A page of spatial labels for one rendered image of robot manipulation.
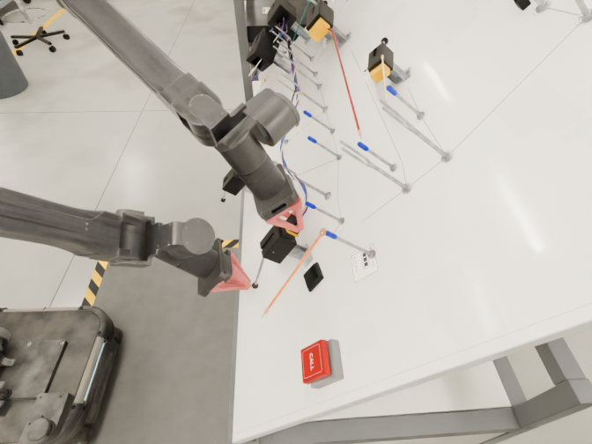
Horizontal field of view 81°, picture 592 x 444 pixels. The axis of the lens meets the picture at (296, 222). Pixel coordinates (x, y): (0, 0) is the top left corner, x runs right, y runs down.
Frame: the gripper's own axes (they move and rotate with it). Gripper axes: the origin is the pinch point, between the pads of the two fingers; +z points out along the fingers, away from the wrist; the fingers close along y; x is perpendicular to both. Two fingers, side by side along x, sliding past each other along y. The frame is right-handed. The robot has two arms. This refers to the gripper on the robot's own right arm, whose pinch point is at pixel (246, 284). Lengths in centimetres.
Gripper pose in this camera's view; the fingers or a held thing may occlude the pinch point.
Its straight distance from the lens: 70.7
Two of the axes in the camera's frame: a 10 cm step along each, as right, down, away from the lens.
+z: 6.8, 4.8, 5.5
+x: -7.0, 6.4, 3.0
